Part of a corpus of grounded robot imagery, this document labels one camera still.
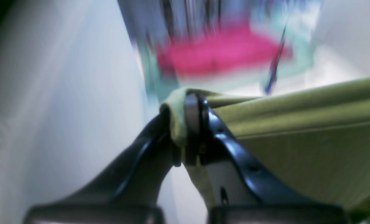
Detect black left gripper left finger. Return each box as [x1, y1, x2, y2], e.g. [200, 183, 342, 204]
[23, 109, 180, 224]

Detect pink blurred background object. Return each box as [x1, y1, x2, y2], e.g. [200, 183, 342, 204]
[156, 24, 294, 79]

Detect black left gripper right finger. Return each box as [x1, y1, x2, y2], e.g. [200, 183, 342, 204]
[185, 93, 349, 224]

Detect green t-shirt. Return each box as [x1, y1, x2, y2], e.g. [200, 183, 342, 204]
[159, 77, 370, 224]

